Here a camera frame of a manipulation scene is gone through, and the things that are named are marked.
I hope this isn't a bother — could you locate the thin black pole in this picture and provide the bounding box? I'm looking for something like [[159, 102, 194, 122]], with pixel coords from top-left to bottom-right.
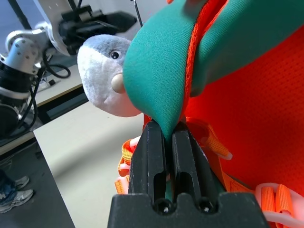
[[132, 0, 144, 27]]

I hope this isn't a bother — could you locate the white power strip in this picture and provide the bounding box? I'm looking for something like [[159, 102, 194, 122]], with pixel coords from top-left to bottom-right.
[[38, 79, 62, 93]]

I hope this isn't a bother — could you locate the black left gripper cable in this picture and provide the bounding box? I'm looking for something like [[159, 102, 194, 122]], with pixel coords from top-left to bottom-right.
[[42, 48, 71, 79]]

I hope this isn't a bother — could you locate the black left camera cable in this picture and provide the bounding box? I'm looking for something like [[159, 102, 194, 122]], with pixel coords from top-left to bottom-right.
[[14, 68, 45, 134]]

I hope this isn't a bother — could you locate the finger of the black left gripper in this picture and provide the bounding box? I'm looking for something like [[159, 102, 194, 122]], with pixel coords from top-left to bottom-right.
[[104, 12, 138, 33]]

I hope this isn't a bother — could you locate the beige side table black frame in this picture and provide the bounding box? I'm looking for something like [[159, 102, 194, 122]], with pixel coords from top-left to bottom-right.
[[35, 64, 90, 124]]

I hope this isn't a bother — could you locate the person leg in jeans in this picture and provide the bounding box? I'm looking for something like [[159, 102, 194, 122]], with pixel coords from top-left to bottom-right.
[[0, 169, 15, 202]]

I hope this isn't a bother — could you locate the thick black stand pole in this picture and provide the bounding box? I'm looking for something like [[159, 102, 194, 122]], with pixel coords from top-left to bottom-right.
[[9, 0, 32, 30]]

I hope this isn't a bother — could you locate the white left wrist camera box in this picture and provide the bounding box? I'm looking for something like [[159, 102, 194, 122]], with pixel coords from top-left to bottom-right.
[[33, 0, 72, 57]]

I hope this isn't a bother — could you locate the grey white sneaker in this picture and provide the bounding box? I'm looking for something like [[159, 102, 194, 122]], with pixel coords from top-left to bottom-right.
[[0, 189, 35, 214], [14, 175, 31, 190]]

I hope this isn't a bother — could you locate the grey plush shark keychain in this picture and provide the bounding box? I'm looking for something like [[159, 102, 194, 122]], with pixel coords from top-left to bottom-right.
[[77, 34, 146, 117]]

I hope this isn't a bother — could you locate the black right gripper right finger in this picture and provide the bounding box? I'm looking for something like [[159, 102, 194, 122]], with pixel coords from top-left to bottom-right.
[[172, 121, 219, 202]]

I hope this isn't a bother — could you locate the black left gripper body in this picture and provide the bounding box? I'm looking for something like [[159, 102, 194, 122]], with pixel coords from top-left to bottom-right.
[[58, 6, 119, 52]]

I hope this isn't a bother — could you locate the teal and orange backpack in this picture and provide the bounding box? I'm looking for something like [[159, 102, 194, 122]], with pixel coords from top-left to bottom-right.
[[114, 0, 304, 228]]

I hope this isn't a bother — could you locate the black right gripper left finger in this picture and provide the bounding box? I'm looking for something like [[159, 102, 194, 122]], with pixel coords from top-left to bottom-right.
[[128, 120, 167, 202]]

